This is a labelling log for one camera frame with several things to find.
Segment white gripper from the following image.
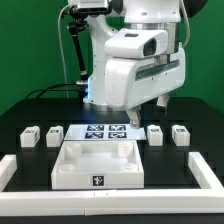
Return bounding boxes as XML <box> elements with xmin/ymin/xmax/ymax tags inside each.
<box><xmin>105</xmin><ymin>48</ymin><xmax>185</xmax><ymax>129</ymax></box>

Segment marker plate with tags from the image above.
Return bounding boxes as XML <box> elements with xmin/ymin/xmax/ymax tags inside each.
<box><xmin>64</xmin><ymin>124</ymin><xmax>146</xmax><ymax>141</ymax></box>

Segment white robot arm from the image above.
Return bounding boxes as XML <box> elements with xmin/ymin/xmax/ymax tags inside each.
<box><xmin>68</xmin><ymin>0</ymin><xmax>208</xmax><ymax>129</ymax></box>

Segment white U-shaped fence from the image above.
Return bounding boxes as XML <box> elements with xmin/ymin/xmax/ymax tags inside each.
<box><xmin>0</xmin><ymin>152</ymin><xmax>224</xmax><ymax>216</ymax></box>

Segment white square table top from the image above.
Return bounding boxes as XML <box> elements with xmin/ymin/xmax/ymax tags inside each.
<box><xmin>51</xmin><ymin>140</ymin><xmax>144</xmax><ymax>190</ymax></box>

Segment black cables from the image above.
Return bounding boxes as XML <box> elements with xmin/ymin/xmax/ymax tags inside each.
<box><xmin>25</xmin><ymin>79</ymin><xmax>88</xmax><ymax>100</ymax></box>

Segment grey cable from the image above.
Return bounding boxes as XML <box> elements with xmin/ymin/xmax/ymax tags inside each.
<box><xmin>57</xmin><ymin>3</ymin><xmax>70</xmax><ymax>99</ymax></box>

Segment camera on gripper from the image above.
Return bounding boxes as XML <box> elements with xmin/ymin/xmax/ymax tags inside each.
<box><xmin>105</xmin><ymin>28</ymin><xmax>168</xmax><ymax>59</ymax></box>

